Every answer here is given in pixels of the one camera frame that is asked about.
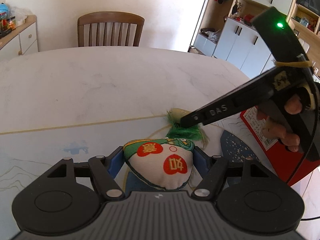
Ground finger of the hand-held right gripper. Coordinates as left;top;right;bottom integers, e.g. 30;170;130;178
180;67;283;129

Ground group of small bottles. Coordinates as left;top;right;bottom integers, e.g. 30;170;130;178
0;15;17;38

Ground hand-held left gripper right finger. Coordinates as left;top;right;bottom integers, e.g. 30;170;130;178
191;146;273;201

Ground white wooden sideboard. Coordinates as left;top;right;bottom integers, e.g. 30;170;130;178
0;15;39;58

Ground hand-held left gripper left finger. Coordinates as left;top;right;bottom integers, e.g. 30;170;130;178
46;146;126;201

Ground person's right hand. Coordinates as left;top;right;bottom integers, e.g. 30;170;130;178
256;94;302;153

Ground tall white cabinet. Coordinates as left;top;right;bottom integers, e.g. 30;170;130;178
192;0;320;80

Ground white plastic bag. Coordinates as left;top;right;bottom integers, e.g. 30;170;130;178
207;29;222;42

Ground cabinet niche ornaments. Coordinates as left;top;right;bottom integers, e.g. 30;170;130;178
230;0;258;27

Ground heart print fabric sachet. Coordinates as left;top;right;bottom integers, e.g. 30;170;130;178
122;137;195;190

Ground green tassel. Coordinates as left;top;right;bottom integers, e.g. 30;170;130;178
164;109;208;145

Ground wooden slat-back chair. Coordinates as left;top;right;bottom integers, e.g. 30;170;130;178
77;12;145;47

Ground clear plastic bag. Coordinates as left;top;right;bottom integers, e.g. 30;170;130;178
9;6;32;27

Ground red cardboard box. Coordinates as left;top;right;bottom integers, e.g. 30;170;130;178
240;105;320;187

